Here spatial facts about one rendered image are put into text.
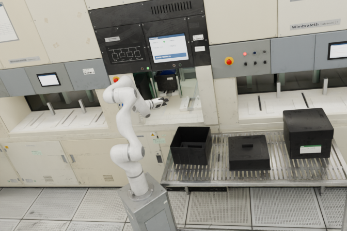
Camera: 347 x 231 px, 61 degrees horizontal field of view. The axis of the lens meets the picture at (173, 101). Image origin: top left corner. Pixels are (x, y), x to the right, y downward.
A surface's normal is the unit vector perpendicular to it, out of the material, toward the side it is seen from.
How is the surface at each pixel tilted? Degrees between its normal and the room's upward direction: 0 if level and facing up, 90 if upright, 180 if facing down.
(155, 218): 90
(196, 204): 0
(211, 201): 0
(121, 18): 90
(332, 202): 0
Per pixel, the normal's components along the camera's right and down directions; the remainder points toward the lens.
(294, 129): -0.18, -0.86
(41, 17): -0.17, 0.51
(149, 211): 0.57, 0.31
